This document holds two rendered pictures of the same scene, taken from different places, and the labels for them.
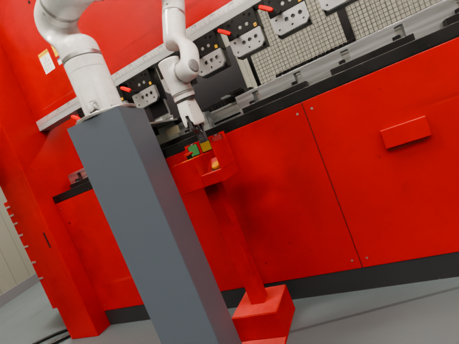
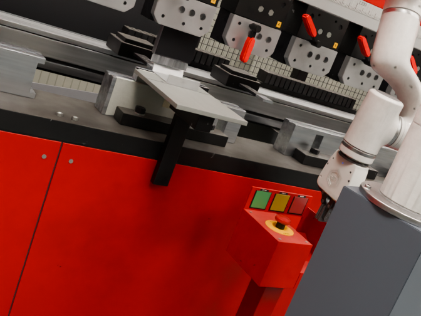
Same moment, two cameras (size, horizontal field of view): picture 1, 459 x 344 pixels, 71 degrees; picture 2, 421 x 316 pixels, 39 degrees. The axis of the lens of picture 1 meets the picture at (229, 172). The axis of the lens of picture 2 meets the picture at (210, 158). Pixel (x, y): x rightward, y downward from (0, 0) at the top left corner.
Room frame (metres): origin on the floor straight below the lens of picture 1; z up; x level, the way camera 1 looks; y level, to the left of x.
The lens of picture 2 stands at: (0.80, 1.39, 1.24)
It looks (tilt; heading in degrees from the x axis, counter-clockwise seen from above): 15 degrees down; 301
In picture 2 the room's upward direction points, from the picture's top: 21 degrees clockwise
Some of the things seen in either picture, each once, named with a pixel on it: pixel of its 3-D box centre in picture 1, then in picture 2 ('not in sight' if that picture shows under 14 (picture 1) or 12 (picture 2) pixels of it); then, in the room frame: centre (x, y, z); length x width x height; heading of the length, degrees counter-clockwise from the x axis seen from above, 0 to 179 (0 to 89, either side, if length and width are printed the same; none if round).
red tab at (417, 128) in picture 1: (405, 132); not in sight; (1.14, -0.64, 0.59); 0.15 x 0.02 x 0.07; 65
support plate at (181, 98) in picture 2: (149, 127); (188, 96); (1.59, 0.28, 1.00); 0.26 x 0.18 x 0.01; 155
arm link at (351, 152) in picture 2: (184, 96); (356, 151); (1.25, 0.05, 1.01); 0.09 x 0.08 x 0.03; 156
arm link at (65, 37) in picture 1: (65, 30); not in sight; (1.06, 0.31, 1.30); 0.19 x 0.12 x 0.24; 41
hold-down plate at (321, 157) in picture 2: (274, 98); (336, 164); (1.41, -0.30, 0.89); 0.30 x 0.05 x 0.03; 65
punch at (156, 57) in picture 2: (160, 110); (174, 47); (1.72, 0.22, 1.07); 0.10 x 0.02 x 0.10; 65
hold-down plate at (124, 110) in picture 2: (173, 142); (173, 127); (1.65, 0.21, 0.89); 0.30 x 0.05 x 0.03; 65
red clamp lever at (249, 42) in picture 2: not in sight; (248, 42); (1.60, 0.11, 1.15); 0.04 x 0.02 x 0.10; 155
